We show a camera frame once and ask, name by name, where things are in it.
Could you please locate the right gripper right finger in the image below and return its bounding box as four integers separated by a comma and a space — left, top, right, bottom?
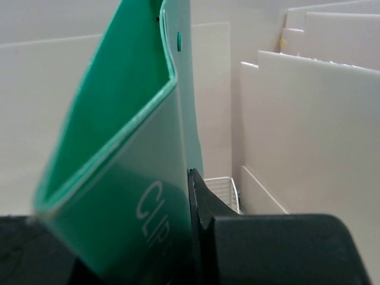
188, 169, 371, 284

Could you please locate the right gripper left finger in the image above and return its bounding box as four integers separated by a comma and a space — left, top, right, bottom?
1, 216, 104, 284

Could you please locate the green clip folder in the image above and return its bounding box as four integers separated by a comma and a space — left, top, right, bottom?
33, 1, 202, 284

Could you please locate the white wire desk organizer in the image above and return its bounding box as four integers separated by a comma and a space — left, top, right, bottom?
205, 176, 241, 214

